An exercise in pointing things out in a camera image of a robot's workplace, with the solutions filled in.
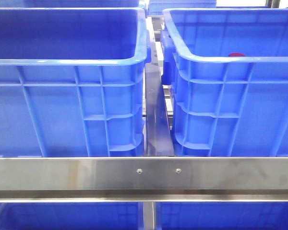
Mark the red push button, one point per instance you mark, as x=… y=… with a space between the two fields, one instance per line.
x=236 y=54

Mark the blue crate upper left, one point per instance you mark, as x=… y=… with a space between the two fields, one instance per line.
x=71 y=82

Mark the blue crate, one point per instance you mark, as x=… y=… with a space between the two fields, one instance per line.
x=73 y=4
x=222 y=216
x=71 y=82
x=71 y=216
x=227 y=106
x=156 y=7

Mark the blue crate upper right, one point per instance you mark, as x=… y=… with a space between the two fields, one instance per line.
x=227 y=106

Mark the blue crate lower right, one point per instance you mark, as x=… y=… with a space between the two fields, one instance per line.
x=222 y=216

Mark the blue crate far right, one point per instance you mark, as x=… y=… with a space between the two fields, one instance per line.
x=156 y=7

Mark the blue crate lower left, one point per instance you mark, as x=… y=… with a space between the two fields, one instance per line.
x=71 y=216

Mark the blue crate far left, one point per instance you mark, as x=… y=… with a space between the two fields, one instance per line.
x=73 y=4

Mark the steel shelf front rail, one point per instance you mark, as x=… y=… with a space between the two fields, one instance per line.
x=116 y=179

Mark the steel shelf lower post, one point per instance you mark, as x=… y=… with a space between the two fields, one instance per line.
x=149 y=215

